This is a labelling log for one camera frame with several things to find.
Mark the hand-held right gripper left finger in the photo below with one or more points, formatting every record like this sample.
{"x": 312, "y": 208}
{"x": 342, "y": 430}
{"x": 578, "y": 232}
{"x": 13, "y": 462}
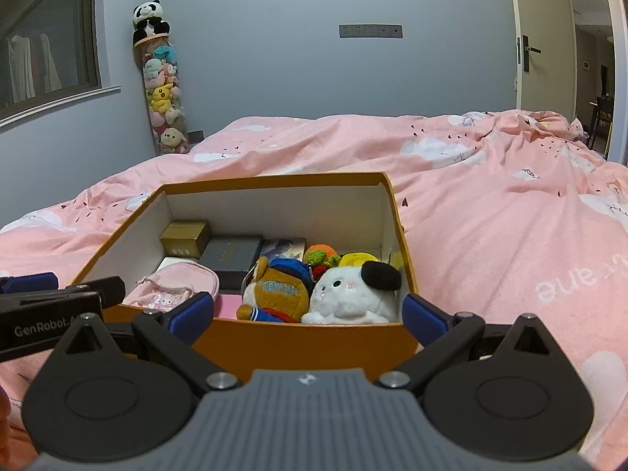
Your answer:
{"x": 189, "y": 316}

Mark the white box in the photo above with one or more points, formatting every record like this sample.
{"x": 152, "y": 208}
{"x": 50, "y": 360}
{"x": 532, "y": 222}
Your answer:
{"x": 171, "y": 262}

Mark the panda plush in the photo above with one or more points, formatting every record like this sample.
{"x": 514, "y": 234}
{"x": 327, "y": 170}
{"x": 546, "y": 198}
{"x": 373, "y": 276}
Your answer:
{"x": 149, "y": 17}

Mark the illustrated card box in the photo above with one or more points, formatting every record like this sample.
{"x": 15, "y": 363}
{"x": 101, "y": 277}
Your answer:
{"x": 284, "y": 248}

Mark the white plush toy black ear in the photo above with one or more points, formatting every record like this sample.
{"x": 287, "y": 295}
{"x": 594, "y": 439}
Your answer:
{"x": 343, "y": 299}

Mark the small gold box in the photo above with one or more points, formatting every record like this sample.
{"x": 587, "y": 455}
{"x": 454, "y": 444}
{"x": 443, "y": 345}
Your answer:
{"x": 184, "y": 238}

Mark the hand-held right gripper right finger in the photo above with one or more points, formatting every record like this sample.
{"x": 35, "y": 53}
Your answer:
{"x": 424, "y": 316}

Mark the dark grey box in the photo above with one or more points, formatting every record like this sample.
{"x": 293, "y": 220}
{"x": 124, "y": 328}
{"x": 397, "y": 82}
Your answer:
{"x": 228, "y": 255}

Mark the grey wall outlet panel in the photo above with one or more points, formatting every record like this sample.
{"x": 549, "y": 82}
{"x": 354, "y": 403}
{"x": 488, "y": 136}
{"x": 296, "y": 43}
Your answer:
{"x": 370, "y": 31}

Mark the cream door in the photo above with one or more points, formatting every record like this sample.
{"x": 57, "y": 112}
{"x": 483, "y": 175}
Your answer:
{"x": 544, "y": 10}

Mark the pink printed blanket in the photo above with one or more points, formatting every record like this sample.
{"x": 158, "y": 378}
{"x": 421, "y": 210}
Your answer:
{"x": 490, "y": 206}

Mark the brown bear plush blue outfit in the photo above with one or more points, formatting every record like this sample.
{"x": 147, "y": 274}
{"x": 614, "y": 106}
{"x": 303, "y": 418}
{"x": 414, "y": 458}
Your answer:
{"x": 277, "y": 294}

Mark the orange green plush ball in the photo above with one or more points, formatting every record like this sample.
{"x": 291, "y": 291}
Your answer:
{"x": 319, "y": 255}

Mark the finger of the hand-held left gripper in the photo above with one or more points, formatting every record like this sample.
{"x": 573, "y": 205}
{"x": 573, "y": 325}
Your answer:
{"x": 105, "y": 288}
{"x": 29, "y": 283}

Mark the clear tube of plush toys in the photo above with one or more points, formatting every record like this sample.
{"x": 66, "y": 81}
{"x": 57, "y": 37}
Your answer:
{"x": 164, "y": 98}

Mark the orange cardboard box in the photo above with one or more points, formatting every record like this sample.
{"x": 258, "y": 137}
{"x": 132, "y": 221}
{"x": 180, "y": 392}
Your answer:
{"x": 304, "y": 348}

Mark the window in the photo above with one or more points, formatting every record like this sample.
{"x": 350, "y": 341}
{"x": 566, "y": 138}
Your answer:
{"x": 49, "y": 34}

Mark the dark chair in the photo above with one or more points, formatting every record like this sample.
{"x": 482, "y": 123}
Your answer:
{"x": 599, "y": 122}

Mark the yellow plush toy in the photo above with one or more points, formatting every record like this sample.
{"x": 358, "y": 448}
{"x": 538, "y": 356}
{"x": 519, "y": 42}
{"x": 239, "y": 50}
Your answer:
{"x": 358, "y": 258}

